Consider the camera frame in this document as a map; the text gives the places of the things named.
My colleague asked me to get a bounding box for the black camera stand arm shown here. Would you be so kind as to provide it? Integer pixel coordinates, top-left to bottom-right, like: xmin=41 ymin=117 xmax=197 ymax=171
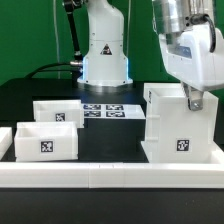
xmin=62 ymin=0 xmax=84 ymax=61

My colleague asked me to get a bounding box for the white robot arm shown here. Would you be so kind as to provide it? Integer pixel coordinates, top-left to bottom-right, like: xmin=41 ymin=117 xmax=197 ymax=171
xmin=77 ymin=0 xmax=224 ymax=111

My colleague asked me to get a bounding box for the black cable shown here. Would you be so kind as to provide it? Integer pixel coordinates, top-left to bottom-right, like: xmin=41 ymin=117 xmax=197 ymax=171
xmin=25 ymin=62 xmax=83 ymax=79

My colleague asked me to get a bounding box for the white front fence rail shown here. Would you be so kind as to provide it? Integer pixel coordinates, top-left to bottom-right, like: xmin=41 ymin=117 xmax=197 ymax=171
xmin=0 ymin=162 xmax=224 ymax=188

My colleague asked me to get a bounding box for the white front drawer tray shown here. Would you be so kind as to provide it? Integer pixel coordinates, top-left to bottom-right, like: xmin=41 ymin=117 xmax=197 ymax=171
xmin=14 ymin=122 xmax=78 ymax=162

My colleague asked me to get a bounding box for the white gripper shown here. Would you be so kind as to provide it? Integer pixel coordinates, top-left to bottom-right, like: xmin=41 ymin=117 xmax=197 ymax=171
xmin=159 ymin=24 xmax=224 ymax=111

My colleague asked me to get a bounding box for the white drawer cabinet box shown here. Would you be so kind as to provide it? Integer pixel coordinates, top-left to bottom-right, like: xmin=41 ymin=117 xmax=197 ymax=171
xmin=142 ymin=83 xmax=218 ymax=163

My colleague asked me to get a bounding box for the white left fence rail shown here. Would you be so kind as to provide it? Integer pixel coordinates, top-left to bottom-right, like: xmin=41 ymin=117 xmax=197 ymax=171
xmin=0 ymin=127 xmax=13 ymax=160

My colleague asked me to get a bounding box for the white fence rail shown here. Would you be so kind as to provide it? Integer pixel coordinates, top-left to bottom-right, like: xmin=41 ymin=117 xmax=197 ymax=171
xmin=0 ymin=127 xmax=13 ymax=160
xmin=0 ymin=162 xmax=224 ymax=188

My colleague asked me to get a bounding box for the white drawer tray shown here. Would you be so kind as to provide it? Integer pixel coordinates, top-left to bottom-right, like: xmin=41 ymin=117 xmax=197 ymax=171
xmin=14 ymin=122 xmax=78 ymax=162
xmin=33 ymin=100 xmax=84 ymax=128

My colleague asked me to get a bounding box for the fiducial marker sheet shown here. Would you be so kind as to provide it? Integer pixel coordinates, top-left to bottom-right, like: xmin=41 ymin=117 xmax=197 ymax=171
xmin=83 ymin=104 xmax=145 ymax=120

